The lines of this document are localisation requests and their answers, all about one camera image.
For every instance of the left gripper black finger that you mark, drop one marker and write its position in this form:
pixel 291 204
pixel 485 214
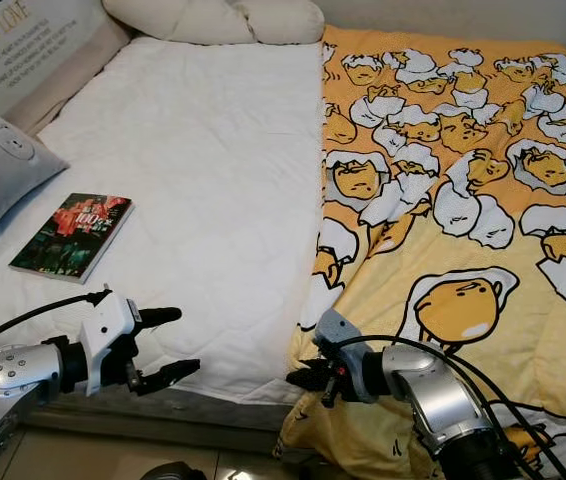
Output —
pixel 161 316
pixel 171 373

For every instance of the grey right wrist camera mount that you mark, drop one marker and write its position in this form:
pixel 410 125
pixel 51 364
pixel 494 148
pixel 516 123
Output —
pixel 333 335

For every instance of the grey bed base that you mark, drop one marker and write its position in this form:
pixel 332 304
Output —
pixel 243 415

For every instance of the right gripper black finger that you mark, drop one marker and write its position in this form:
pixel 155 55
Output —
pixel 315 370
pixel 311 384

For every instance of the grey velvet pillow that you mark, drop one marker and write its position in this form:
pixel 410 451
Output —
pixel 3 180

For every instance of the robot left leg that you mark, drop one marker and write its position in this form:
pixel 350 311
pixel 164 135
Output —
pixel 173 472

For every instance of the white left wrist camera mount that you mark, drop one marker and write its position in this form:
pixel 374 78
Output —
pixel 108 335

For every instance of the red and green book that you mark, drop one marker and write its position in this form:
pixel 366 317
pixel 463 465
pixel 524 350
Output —
pixel 73 235

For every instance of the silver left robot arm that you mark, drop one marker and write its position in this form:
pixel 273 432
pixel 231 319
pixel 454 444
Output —
pixel 13 385

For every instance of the white quilted mattress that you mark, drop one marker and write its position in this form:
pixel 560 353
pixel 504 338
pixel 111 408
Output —
pixel 203 200

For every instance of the beige headboard cushion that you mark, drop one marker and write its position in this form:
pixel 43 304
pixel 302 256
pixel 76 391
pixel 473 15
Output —
pixel 88 75

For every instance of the yellow cartoon egg blanket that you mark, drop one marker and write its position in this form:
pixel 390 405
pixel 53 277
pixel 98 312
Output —
pixel 473 220

